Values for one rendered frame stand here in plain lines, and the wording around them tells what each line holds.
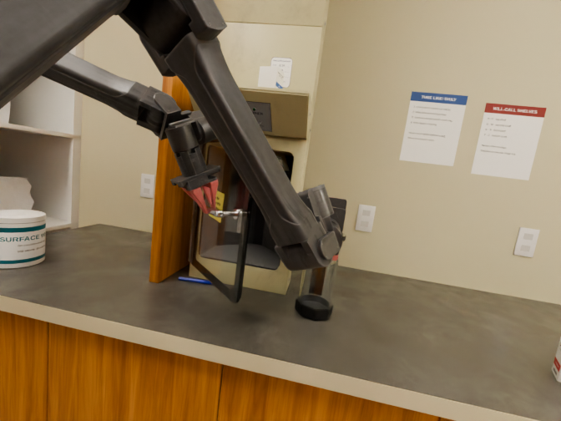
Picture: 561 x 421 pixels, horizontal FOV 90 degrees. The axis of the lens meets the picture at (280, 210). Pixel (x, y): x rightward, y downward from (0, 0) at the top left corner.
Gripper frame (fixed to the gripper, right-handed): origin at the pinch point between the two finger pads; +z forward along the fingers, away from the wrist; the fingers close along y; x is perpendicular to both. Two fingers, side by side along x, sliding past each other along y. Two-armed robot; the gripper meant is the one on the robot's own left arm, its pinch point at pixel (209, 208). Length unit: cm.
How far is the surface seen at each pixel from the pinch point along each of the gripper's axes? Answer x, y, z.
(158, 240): -20.3, 10.5, 9.0
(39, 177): -130, 34, -10
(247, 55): -12.2, -30.7, -32.0
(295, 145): 0.0, -30.4, -5.8
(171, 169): -21.1, -0.9, -8.1
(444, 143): 12, -97, 14
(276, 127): -0.9, -26.2, -12.2
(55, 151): -123, 22, -20
